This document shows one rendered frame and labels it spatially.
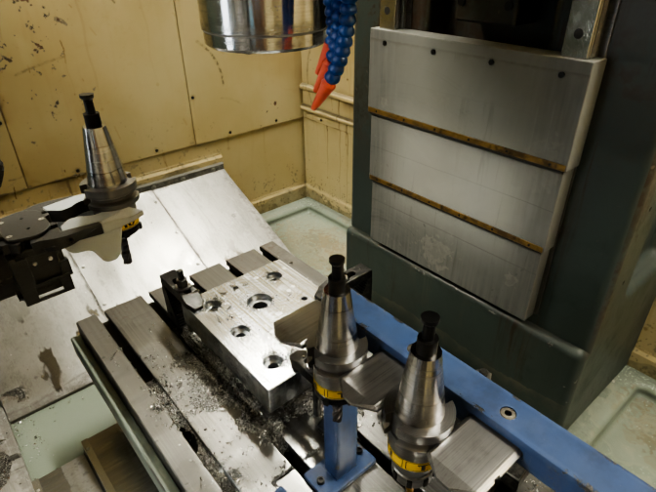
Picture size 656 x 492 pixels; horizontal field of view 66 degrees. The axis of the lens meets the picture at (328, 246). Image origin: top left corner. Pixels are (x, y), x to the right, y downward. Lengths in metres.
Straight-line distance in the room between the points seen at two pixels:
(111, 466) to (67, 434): 0.27
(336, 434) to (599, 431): 0.79
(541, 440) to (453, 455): 0.07
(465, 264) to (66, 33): 1.22
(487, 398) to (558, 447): 0.07
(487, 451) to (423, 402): 0.07
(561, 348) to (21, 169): 1.47
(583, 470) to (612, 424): 0.97
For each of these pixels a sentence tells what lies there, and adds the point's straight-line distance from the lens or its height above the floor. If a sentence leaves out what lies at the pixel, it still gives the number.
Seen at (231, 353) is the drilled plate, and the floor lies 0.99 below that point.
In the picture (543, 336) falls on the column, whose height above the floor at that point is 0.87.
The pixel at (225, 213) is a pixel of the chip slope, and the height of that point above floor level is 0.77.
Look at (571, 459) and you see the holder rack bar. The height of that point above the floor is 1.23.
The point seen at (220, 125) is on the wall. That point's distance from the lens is 1.88.
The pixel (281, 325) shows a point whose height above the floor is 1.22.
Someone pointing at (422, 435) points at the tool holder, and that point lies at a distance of 0.45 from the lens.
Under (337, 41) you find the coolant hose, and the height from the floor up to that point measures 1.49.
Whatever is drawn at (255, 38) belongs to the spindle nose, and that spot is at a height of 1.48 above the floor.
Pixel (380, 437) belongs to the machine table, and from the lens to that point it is 0.86.
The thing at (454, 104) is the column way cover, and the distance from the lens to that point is 1.03.
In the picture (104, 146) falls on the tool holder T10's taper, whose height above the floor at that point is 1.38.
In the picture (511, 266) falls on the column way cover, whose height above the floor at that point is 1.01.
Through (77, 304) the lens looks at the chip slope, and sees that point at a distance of 1.56.
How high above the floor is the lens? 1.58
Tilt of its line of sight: 32 degrees down
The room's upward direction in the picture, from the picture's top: 1 degrees counter-clockwise
